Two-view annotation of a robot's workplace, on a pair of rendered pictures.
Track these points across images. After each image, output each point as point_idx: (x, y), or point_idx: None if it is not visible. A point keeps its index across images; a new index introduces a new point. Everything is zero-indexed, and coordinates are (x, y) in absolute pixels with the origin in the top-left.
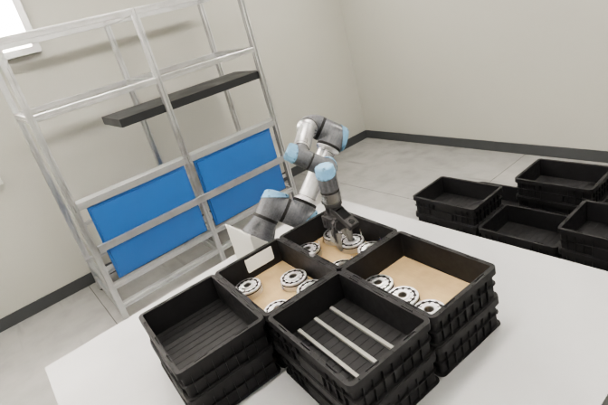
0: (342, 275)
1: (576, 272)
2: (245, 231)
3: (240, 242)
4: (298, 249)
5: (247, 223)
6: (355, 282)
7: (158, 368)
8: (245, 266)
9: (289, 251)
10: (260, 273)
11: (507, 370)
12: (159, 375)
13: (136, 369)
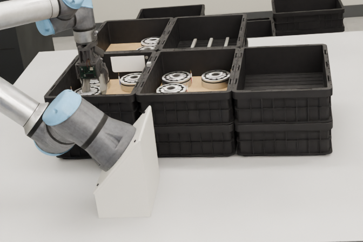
0: (162, 46)
1: (35, 70)
2: (135, 130)
3: (148, 146)
4: (147, 74)
5: (121, 129)
6: (166, 40)
7: (336, 156)
8: (191, 102)
9: (146, 89)
10: (178, 121)
11: None
12: (338, 149)
13: (360, 167)
